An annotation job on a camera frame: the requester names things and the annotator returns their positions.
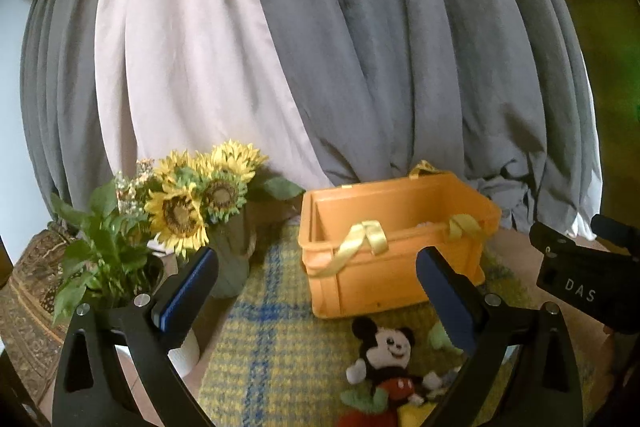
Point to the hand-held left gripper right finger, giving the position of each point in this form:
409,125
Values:
442,302

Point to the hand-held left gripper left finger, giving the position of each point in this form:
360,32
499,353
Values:
187,287

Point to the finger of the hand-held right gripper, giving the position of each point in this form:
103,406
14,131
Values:
617,232
547,238

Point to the green frog plush toy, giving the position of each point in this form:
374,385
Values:
439,337

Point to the orange plastic crate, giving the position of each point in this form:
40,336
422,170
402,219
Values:
380,282

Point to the black mouse plush toy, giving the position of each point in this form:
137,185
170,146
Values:
385,349

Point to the red plush toy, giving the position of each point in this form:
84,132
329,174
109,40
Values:
367,414

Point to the green vase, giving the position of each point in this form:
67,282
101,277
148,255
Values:
230,257

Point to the white plant pot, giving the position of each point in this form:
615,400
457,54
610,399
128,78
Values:
186,354

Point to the sunflower bouquet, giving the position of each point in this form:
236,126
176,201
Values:
177,212

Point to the yellow ribbon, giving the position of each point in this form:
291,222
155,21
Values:
424,167
465,227
372,237

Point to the green leafy plant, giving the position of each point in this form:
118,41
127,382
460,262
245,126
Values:
105,252

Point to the yellow blue plaid mat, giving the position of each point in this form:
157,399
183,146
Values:
280,347

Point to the brown patterned rug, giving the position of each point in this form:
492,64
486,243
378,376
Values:
30,307

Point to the grey curtain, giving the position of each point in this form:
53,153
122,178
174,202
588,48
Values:
400,57
60,107

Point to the pale pink curtain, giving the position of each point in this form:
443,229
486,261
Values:
190,57

